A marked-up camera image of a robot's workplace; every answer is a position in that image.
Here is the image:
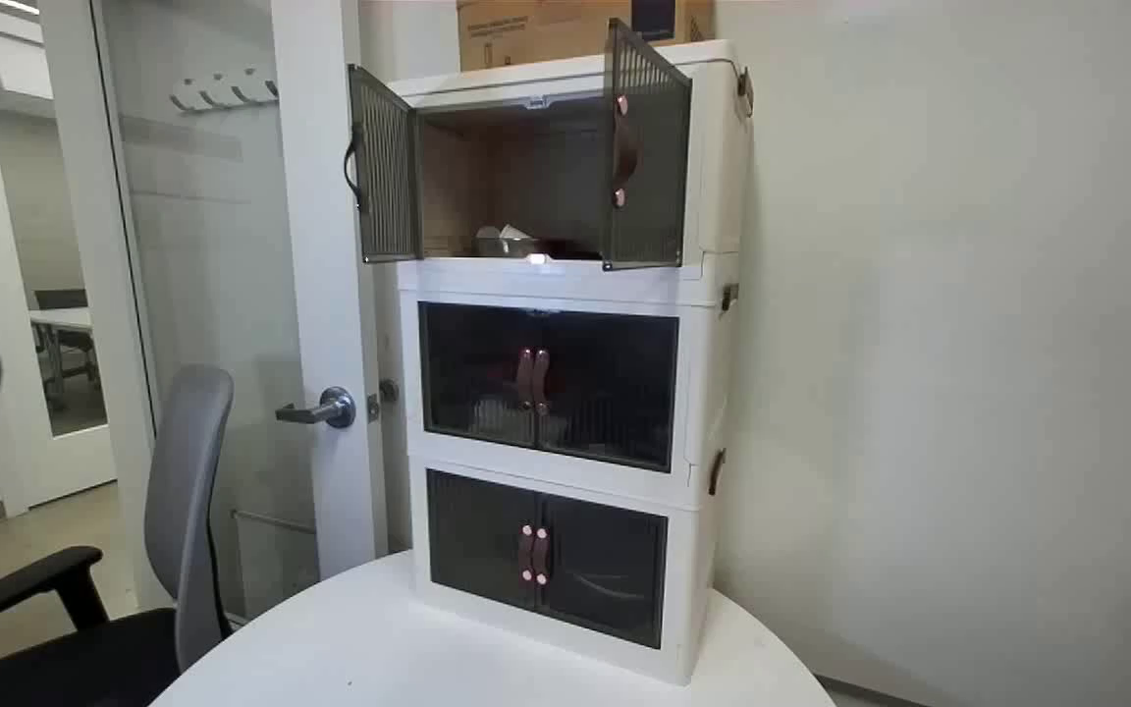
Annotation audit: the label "wall coat hooks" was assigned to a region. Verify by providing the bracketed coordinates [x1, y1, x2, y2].
[167, 66, 277, 114]

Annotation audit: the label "small object inside top cabinet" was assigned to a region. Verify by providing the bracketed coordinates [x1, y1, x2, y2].
[476, 224, 533, 257]

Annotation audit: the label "tinted door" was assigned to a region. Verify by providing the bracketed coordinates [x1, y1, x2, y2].
[344, 64, 415, 265]
[602, 20, 691, 266]

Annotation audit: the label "grey office chair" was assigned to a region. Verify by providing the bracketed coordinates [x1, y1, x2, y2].
[0, 364, 234, 707]

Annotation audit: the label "bottom cabinet tinted doors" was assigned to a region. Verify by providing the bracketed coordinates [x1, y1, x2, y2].
[427, 470, 667, 648]

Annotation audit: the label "silver door lever handle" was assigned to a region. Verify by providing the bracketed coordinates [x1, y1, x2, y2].
[277, 387, 358, 430]

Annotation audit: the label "white door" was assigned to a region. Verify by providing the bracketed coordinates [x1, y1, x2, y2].
[271, 0, 383, 576]

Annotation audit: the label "cabinet tinted doors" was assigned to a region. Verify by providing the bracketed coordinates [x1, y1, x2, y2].
[427, 470, 667, 648]
[415, 301, 679, 470]

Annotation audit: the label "middle cabinet tinted doors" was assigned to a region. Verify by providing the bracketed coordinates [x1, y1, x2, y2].
[415, 301, 679, 470]

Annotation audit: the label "cardboard box on cabinet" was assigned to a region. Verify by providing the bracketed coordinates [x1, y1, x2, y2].
[457, 0, 716, 71]

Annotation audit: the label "white stacked cabinet frame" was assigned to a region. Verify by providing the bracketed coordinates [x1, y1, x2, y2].
[398, 38, 754, 679]

